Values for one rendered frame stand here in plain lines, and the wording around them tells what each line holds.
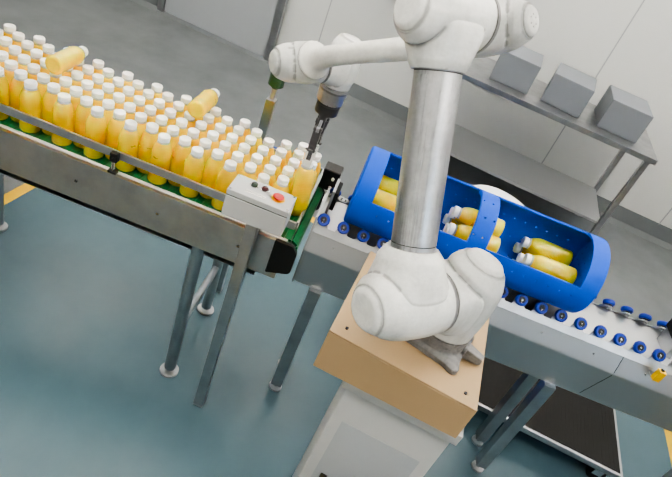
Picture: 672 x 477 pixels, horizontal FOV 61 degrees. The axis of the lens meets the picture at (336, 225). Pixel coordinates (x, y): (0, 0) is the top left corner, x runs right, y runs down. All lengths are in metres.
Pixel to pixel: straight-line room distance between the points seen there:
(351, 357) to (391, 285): 0.28
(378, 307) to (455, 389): 0.35
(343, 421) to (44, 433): 1.24
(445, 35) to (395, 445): 1.04
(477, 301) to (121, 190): 1.27
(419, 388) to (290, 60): 0.90
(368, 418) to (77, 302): 1.66
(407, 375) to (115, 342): 1.61
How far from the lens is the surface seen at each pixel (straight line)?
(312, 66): 1.59
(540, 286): 2.05
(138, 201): 2.08
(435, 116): 1.19
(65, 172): 2.18
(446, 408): 1.44
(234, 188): 1.76
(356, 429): 1.62
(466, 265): 1.34
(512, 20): 1.28
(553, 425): 3.07
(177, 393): 2.57
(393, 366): 1.39
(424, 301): 1.23
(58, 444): 2.43
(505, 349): 2.28
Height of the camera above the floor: 2.09
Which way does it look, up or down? 34 degrees down
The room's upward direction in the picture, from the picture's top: 22 degrees clockwise
